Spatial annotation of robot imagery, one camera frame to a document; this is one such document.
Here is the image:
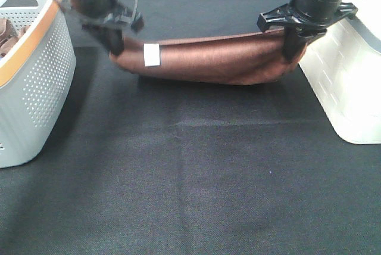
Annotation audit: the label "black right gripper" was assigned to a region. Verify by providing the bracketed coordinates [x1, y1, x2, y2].
[257, 2, 358, 61]

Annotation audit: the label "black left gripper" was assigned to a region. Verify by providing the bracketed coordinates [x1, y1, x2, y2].
[68, 0, 144, 56]

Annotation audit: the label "brown microfibre towel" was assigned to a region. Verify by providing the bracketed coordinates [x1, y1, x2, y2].
[110, 30, 307, 85]

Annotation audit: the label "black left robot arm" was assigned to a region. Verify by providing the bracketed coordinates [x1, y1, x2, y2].
[64, 0, 143, 55]

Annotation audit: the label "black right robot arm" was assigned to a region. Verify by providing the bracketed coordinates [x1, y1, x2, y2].
[257, 0, 358, 61]

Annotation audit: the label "white plastic storage bin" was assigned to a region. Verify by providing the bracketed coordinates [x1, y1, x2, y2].
[299, 20, 380, 144]

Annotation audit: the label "grey perforated laundry basket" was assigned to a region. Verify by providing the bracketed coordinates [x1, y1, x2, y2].
[1, 0, 76, 168]

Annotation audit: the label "brown towels inside basket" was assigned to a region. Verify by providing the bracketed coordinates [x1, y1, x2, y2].
[1, 18, 30, 59]

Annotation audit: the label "black fabric table cloth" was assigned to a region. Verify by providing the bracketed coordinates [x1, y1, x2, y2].
[1, 16, 380, 254]

